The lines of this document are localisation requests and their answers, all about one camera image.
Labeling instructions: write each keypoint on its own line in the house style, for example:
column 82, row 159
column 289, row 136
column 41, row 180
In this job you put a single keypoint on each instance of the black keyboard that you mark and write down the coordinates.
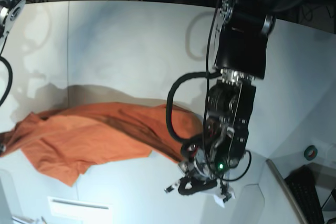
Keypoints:
column 301, row 183

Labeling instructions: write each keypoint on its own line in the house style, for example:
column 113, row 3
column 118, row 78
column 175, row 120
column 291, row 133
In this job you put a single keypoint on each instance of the orange t-shirt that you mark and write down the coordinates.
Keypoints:
column 65, row 143

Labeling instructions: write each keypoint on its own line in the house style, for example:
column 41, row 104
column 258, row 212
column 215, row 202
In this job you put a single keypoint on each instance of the green tape roll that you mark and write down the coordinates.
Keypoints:
column 310, row 153

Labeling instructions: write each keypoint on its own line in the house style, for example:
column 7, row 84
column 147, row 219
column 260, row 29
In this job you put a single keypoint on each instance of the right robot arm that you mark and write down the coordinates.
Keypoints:
column 10, row 10

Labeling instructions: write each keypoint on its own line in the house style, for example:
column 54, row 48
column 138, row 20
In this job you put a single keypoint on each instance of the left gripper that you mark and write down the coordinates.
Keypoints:
column 207, row 158

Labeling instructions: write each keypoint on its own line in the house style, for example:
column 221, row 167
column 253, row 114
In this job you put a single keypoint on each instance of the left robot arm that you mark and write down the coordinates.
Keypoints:
column 243, row 33

